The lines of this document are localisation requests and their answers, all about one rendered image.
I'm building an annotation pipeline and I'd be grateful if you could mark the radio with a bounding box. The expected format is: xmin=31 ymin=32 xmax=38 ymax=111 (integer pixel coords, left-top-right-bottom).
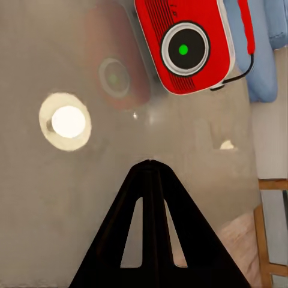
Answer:
xmin=134 ymin=0 xmax=255 ymax=95

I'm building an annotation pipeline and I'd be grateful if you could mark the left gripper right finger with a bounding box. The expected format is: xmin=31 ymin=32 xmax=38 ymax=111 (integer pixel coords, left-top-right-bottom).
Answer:
xmin=151 ymin=160 xmax=252 ymax=288

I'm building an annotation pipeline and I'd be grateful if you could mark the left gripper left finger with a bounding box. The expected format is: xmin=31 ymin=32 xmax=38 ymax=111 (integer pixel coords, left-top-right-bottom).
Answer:
xmin=69 ymin=160 xmax=160 ymax=288

